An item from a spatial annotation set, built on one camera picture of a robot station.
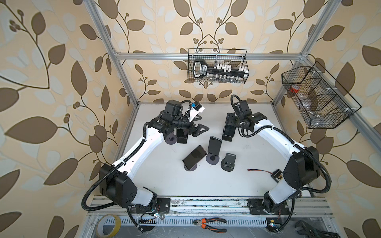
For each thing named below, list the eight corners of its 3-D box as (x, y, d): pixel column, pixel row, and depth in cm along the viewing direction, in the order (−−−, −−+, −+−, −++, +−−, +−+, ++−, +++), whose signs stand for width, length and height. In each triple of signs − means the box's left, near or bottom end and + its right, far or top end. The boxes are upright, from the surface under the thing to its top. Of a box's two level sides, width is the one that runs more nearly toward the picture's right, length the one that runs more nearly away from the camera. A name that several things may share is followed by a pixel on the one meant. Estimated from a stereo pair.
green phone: (206, 154, 92) (208, 140, 80) (208, 149, 94) (210, 135, 82) (217, 158, 90) (220, 145, 78) (219, 154, 92) (222, 140, 80)
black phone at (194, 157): (190, 174, 87) (189, 165, 76) (183, 164, 91) (182, 154, 80) (206, 163, 91) (207, 153, 81) (199, 154, 95) (200, 143, 85)
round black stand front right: (221, 171, 88) (223, 165, 80) (220, 160, 92) (222, 152, 85) (233, 171, 88) (237, 165, 80) (232, 160, 92) (235, 152, 85)
